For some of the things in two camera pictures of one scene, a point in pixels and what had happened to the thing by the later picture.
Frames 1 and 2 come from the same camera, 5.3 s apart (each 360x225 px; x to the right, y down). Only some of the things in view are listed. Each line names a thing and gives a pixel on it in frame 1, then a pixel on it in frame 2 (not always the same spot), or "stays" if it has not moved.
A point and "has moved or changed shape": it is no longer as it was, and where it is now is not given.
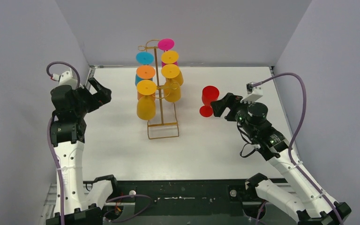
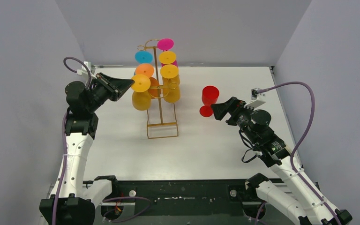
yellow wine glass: x=146 y=105 has moved or changed shape
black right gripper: x=229 y=100 stays
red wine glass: x=210 y=93 stays
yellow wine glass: x=174 y=79 stays
